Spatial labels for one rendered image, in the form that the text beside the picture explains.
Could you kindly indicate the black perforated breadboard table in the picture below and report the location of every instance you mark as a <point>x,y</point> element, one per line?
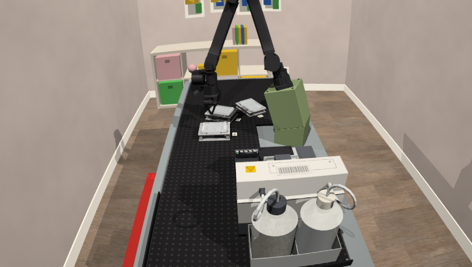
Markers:
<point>196,222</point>

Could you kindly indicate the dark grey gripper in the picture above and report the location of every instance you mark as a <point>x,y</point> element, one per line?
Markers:
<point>215,93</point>

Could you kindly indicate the white plastic bottle with black cap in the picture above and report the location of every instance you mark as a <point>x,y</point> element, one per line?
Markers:
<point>273,234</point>

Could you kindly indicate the grey curved hose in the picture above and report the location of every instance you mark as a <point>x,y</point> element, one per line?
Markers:
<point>348,190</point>

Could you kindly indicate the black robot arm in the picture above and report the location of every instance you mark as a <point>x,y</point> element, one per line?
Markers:
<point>271,61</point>

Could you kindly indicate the white flexible hose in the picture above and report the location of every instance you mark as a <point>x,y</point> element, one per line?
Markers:
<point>260,207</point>

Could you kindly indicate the grey two-compartment bottle holder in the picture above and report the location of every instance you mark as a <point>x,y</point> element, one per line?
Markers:
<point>295,259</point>

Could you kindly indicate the white well plate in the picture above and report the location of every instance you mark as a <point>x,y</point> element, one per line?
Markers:
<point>223,110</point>
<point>214,126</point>
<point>250,104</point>

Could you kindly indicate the white plastic bottle with beige cap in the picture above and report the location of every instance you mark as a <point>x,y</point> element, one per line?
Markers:
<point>318,223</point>

